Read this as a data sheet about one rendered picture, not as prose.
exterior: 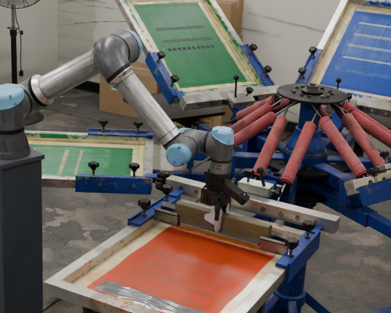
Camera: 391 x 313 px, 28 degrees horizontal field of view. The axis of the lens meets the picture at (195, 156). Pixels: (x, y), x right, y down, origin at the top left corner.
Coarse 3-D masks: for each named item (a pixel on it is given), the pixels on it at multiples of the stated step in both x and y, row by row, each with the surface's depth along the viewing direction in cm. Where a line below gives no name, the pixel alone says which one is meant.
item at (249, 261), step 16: (224, 240) 272; (208, 256) 260; (224, 256) 260; (240, 256) 261; (256, 256) 262; (272, 256) 262; (240, 272) 251; (256, 272) 251; (224, 288) 240; (240, 288) 241; (208, 304) 231; (224, 304) 231
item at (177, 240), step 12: (168, 228) 278; (156, 240) 269; (168, 240) 269; (180, 240) 270; (192, 240) 270; (204, 240) 271; (216, 240) 271; (144, 252) 260; (180, 252) 261; (192, 252) 262; (204, 252) 262; (120, 264) 251; (132, 264) 252; (108, 276) 243; (120, 276) 244
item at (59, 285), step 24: (240, 216) 283; (120, 240) 260; (72, 264) 242; (96, 264) 249; (48, 288) 231; (72, 288) 228; (264, 288) 235; (120, 312) 220; (144, 312) 218; (240, 312) 221
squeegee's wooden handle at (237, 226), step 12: (180, 204) 273; (192, 204) 273; (180, 216) 275; (192, 216) 272; (228, 216) 266; (228, 228) 267; (240, 228) 264; (252, 228) 262; (264, 228) 260; (252, 240) 264
